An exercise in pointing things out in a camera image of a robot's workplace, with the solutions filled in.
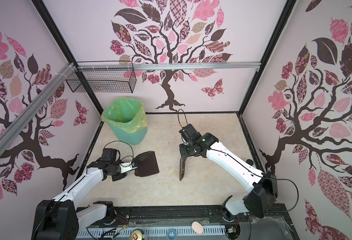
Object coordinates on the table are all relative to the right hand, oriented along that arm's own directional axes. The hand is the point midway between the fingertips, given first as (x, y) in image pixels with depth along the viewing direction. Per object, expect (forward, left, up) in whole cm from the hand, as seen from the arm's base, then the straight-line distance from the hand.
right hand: (184, 149), depth 78 cm
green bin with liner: (+31, +40, -8) cm, 52 cm away
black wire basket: (+46, +51, +16) cm, 70 cm away
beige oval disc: (-33, -6, -18) cm, 38 cm away
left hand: (-5, +37, -15) cm, 40 cm away
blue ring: (-35, +8, -18) cm, 40 cm away
